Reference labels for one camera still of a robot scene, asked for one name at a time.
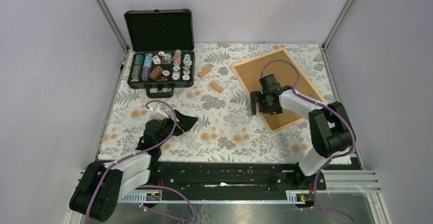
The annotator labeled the light wooden picture frame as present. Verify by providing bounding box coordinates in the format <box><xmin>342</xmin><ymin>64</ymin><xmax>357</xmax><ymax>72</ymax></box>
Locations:
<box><xmin>231</xmin><ymin>48</ymin><xmax>325</xmax><ymax>133</ymax></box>

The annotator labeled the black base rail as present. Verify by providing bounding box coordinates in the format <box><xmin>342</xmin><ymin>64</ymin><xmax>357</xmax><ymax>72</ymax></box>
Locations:
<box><xmin>147</xmin><ymin>162</ymin><xmax>326</xmax><ymax>193</ymax></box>

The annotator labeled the floral patterned table mat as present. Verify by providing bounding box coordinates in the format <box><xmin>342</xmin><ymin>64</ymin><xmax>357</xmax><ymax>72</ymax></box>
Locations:
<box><xmin>98</xmin><ymin>43</ymin><xmax>353</xmax><ymax>164</ymax></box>

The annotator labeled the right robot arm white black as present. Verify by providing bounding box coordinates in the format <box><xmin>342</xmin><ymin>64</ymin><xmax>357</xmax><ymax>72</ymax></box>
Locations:
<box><xmin>250</xmin><ymin>74</ymin><xmax>356</xmax><ymax>189</ymax></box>

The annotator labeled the wooden block near case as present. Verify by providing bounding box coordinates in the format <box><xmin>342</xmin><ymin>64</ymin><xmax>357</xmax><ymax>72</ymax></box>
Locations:
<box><xmin>198</xmin><ymin>67</ymin><xmax>212</xmax><ymax>78</ymax></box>

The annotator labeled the wooden block near photo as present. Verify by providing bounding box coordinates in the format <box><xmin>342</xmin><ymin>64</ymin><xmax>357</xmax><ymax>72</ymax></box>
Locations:
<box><xmin>209</xmin><ymin>82</ymin><xmax>224</xmax><ymax>93</ymax></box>

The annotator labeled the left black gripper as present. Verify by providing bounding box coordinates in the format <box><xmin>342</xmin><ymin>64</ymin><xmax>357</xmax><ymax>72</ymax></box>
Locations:
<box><xmin>156</xmin><ymin>110</ymin><xmax>198</xmax><ymax>147</ymax></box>

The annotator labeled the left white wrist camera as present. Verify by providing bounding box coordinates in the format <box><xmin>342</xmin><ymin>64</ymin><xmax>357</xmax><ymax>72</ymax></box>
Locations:
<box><xmin>148</xmin><ymin>103</ymin><xmax>169</xmax><ymax>120</ymax></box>

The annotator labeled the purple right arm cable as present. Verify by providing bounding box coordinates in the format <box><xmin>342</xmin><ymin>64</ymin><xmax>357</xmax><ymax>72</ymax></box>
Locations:
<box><xmin>261</xmin><ymin>59</ymin><xmax>357</xmax><ymax>169</ymax></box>

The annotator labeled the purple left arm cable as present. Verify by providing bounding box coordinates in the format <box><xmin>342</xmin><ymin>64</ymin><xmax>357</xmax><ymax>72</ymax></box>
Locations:
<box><xmin>84</xmin><ymin>100</ymin><xmax>178</xmax><ymax>220</ymax></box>

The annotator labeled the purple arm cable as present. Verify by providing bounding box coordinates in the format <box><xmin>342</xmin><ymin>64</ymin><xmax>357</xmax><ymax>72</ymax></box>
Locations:
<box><xmin>261</xmin><ymin>59</ymin><xmax>357</xmax><ymax>169</ymax></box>
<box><xmin>84</xmin><ymin>100</ymin><xmax>178</xmax><ymax>220</ymax></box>

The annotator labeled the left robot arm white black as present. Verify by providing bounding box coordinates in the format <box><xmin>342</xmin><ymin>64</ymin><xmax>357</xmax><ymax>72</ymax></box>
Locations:
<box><xmin>69</xmin><ymin>110</ymin><xmax>198</xmax><ymax>221</ymax></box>

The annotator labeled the black poker chip case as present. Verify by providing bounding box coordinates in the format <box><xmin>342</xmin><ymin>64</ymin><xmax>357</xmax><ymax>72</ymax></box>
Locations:
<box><xmin>124</xmin><ymin>9</ymin><xmax>196</xmax><ymax>99</ymax></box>

